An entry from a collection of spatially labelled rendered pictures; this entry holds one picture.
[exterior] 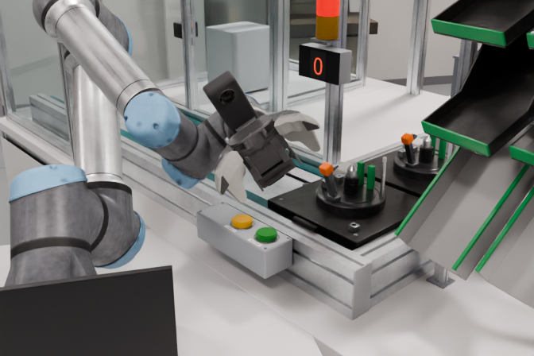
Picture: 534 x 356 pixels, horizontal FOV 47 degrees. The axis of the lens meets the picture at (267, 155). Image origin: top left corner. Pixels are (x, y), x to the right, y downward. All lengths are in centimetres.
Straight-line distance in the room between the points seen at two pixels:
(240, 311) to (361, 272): 23
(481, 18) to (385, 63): 480
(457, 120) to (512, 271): 25
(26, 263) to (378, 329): 57
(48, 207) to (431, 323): 66
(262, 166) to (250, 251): 30
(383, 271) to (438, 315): 12
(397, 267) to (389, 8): 463
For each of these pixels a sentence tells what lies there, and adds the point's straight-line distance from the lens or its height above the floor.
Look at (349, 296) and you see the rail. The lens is 110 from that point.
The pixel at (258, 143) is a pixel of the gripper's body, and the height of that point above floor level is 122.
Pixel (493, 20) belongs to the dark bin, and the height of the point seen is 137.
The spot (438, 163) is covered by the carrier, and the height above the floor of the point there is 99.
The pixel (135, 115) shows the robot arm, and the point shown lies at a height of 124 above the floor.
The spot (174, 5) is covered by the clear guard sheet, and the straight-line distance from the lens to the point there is 249.
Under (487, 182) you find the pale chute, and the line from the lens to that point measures 109.
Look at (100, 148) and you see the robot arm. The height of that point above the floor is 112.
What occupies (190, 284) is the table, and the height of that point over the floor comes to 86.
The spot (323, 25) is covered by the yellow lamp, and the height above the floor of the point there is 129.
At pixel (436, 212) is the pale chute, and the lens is 110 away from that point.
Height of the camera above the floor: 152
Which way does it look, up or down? 22 degrees down
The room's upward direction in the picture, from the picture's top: straight up
